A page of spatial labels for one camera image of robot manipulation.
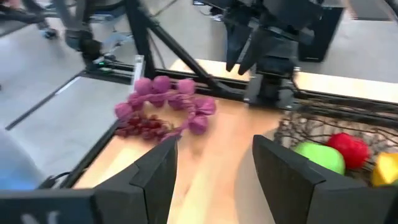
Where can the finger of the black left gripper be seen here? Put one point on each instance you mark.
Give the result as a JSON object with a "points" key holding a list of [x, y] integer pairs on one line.
{"points": [[235, 43], [255, 49]]}

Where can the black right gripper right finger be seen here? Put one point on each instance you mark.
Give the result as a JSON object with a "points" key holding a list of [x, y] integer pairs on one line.
{"points": [[326, 205]]}

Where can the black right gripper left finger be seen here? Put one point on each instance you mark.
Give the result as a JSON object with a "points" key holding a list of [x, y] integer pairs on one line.
{"points": [[93, 205]]}

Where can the green apple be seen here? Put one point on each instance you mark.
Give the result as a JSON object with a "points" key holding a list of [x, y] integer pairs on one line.
{"points": [[323, 157]]}

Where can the red apple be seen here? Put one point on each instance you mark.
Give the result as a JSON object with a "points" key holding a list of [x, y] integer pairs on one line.
{"points": [[349, 151]]}

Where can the yellow bell pepper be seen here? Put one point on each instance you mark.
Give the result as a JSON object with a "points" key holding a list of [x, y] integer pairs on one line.
{"points": [[387, 169]]}

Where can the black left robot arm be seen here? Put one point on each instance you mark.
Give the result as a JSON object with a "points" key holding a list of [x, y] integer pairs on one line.
{"points": [[270, 90]]}

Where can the black box on floor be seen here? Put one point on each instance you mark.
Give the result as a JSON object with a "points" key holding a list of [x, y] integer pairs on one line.
{"points": [[326, 34]]}

